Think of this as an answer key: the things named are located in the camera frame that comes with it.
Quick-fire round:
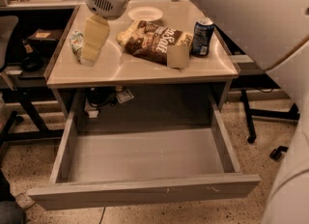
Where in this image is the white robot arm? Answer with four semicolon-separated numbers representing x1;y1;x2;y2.
190;0;309;224

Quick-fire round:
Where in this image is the white tag under desk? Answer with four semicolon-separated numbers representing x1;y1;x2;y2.
116;90;134;103

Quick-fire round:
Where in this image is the green 7up can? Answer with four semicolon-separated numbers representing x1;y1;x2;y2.
69;30;84;59

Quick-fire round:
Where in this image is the black round device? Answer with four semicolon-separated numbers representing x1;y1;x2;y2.
21;40;43;71

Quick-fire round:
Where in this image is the grey cabinet desk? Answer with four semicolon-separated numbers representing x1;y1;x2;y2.
43;0;241;120

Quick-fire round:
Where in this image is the open grey top drawer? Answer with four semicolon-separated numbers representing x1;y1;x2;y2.
28;95;260;210

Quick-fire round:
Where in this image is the white paper plate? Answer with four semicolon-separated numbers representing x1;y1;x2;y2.
128;7;163;21

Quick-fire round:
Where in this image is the black box with label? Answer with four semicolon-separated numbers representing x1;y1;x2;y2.
27;29;63;43

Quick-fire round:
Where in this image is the black coiled cable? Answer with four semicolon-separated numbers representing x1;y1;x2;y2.
85;87;118;108

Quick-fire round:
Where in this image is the blue soda can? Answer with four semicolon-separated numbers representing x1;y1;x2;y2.
192;17;214;57

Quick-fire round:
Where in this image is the grey office chair left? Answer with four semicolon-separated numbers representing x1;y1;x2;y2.
0;15;18;151

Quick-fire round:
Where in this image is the brown sea salt chip bag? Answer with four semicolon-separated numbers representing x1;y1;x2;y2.
117;20;193;69

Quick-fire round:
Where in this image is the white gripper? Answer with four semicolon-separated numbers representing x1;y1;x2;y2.
80;0;129;67

